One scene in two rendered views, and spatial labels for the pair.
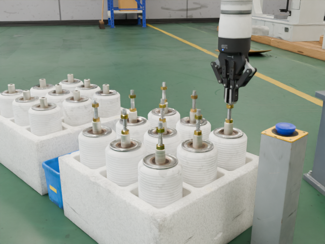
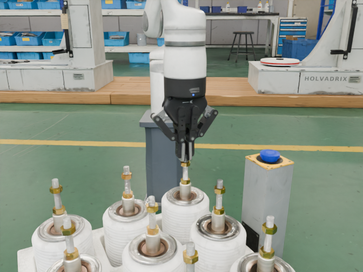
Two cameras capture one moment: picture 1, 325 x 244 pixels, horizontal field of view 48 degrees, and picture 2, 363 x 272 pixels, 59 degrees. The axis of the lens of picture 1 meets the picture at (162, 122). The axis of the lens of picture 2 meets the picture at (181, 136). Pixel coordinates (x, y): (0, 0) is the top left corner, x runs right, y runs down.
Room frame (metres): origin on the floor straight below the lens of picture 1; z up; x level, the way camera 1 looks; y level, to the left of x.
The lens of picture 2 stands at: (0.71, 0.38, 0.58)
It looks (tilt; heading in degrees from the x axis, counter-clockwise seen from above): 19 degrees down; 286
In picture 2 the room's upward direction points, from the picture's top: straight up
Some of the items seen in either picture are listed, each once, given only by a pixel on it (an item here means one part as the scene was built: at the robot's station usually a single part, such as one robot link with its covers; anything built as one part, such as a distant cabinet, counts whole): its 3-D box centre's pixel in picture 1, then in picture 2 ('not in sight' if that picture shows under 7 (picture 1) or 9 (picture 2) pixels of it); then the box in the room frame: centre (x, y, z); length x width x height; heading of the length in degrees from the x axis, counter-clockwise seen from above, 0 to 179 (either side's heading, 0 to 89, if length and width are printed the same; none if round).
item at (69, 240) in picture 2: (132, 103); (69, 242); (0.95, 0.08, 0.30); 0.01 x 0.01 x 0.08
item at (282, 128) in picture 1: (285, 129); (269, 156); (0.71, -0.25, 0.32); 0.04 x 0.04 x 0.02
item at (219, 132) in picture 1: (228, 133); (185, 196); (0.86, -0.17, 0.25); 0.08 x 0.08 x 0.01
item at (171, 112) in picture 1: (164, 112); (61, 228); (1.03, 0.00, 0.25); 0.08 x 0.08 x 0.01
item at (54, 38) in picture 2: not in sight; (59, 38); (4.17, -4.31, 0.36); 0.50 x 0.38 x 0.21; 102
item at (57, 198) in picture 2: (164, 94); (57, 200); (1.03, 0.00, 0.30); 0.01 x 0.01 x 0.08
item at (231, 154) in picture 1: (226, 165); (185, 234); (0.86, -0.17, 0.16); 0.10 x 0.10 x 0.18
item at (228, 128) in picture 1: (228, 128); (185, 190); (0.86, -0.17, 0.26); 0.02 x 0.02 x 0.03
